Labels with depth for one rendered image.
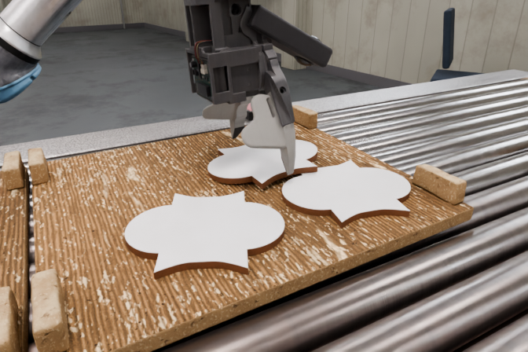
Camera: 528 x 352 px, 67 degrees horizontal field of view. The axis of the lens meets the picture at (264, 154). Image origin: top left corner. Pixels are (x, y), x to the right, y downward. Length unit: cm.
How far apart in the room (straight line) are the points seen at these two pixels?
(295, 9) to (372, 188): 525
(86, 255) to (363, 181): 30
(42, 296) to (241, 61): 27
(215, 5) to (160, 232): 23
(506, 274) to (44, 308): 37
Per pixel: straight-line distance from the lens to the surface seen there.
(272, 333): 32
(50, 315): 30
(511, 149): 74
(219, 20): 43
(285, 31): 46
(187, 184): 48
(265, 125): 43
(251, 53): 43
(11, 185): 53
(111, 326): 32
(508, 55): 419
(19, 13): 91
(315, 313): 34
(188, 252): 35
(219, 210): 41
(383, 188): 46
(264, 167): 48
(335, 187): 45
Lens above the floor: 116
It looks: 24 degrees down
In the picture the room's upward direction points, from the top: straight up
